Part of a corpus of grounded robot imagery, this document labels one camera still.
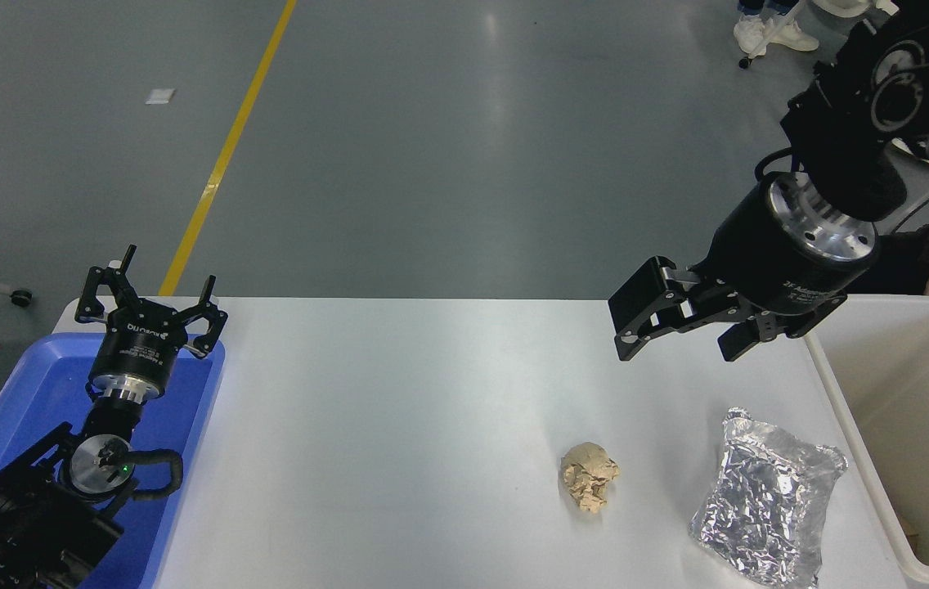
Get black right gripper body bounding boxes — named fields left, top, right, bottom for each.
left=689, top=182, right=874, bottom=324

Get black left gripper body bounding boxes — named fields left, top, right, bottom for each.
left=91, top=299, right=188, bottom=392

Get blue plastic tray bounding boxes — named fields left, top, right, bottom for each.
left=0, top=331, right=227, bottom=589

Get crumpled tan paper ball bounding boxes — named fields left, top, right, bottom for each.
left=559, top=442, right=621, bottom=514

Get large pale plastic bin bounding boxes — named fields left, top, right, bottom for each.
left=804, top=294, right=929, bottom=587

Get person's foot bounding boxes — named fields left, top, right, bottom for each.
left=733, top=13, right=768, bottom=55
left=764, top=11, right=820, bottom=52

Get white wheeled chair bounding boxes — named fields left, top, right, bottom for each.
left=738, top=0, right=899, bottom=70

